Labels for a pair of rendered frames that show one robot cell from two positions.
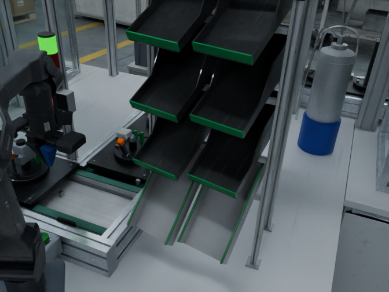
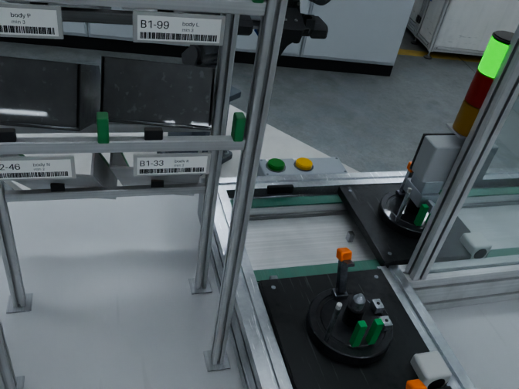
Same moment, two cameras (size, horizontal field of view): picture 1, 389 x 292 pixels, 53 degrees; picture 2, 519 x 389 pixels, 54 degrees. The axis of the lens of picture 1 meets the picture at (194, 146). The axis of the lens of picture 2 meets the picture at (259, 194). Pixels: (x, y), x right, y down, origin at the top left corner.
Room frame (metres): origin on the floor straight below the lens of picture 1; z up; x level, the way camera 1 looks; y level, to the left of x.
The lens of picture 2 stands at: (1.48, -0.28, 1.62)
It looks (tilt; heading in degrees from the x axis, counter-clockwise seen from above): 37 degrees down; 138
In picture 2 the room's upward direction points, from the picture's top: 11 degrees clockwise
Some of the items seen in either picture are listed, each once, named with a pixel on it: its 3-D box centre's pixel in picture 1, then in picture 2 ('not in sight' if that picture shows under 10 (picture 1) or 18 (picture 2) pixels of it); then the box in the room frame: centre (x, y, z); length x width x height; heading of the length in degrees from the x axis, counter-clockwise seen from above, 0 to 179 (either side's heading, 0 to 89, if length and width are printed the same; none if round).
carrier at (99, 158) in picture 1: (132, 143); (354, 311); (1.20, 0.22, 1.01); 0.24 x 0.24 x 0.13; 69
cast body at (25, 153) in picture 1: (24, 148); (426, 187); (1.06, 0.55, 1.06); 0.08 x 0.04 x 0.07; 159
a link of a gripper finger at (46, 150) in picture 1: (54, 155); not in sight; (0.75, 0.32, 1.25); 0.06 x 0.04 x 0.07; 159
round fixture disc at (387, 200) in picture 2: (26, 170); (411, 214); (1.05, 0.55, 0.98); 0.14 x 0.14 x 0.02
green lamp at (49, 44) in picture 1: (47, 43); (501, 57); (1.14, 0.45, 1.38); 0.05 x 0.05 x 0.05
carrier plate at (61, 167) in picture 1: (28, 175); (408, 220); (1.05, 0.55, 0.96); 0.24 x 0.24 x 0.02; 69
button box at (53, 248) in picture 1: (23, 240); (300, 175); (0.79, 0.47, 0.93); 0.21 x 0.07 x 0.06; 69
